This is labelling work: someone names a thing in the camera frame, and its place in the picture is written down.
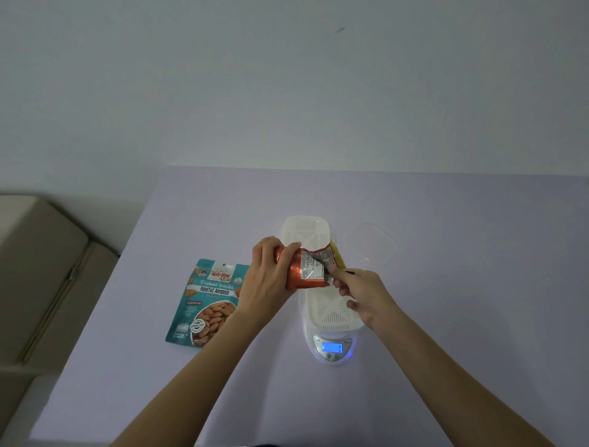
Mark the teal roasted almonds bag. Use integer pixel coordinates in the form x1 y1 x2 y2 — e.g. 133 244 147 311
164 258 252 349

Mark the person's left forearm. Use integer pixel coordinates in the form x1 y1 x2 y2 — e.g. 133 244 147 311
110 313 264 447

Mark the white square plastic container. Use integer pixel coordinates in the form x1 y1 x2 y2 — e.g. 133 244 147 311
299 276 367 332
280 215 332 252

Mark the person's right hand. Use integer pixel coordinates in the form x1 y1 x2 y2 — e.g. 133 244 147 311
327 265 401 335

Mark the person's left hand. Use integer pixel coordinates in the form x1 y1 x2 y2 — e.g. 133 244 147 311
232 236 302 330

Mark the person's right forearm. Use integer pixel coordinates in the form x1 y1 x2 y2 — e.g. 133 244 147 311
375 313 558 447

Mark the white kitchen scale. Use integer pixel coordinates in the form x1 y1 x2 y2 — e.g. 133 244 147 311
303 322 358 367

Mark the orange salted almonds bag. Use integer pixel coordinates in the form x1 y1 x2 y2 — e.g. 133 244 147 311
275 240 347 291

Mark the beige sofa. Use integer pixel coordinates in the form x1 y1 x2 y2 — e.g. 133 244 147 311
0 195 120 433

